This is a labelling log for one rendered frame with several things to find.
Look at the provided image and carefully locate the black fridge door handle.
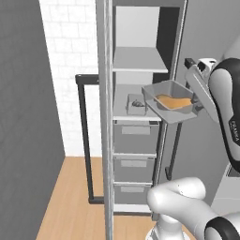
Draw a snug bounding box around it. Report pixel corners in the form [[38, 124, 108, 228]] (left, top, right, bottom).
[[164, 57, 197, 182]]

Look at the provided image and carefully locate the grey fish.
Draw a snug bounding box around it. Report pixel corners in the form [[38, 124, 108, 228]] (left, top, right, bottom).
[[130, 99, 145, 108]]

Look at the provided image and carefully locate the grey fridge door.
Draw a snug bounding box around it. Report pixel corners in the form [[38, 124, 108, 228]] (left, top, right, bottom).
[[158, 0, 240, 204]]

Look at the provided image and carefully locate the grey fish container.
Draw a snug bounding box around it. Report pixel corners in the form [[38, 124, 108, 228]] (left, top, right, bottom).
[[125, 93, 148, 116]]

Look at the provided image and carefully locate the grey freezer shelf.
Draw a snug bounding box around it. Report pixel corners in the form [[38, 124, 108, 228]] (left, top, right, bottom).
[[112, 82, 162, 123], [112, 46, 170, 74]]

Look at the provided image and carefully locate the grey vegetable container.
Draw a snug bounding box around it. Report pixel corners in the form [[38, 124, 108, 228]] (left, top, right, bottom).
[[141, 79, 204, 126]]

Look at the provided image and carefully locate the grey freezer drawer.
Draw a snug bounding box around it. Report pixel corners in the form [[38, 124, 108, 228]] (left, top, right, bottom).
[[112, 152, 158, 184], [113, 181, 154, 206], [112, 120, 160, 155]]

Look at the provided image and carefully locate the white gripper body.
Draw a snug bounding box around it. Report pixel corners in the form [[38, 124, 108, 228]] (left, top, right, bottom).
[[186, 63, 220, 124]]

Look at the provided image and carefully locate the grey freezer cabinet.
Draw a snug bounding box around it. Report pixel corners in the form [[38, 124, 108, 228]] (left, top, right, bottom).
[[112, 0, 189, 218]]

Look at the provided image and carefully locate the grey freezer door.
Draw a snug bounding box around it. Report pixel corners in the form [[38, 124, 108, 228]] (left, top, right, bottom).
[[95, 0, 115, 240]]

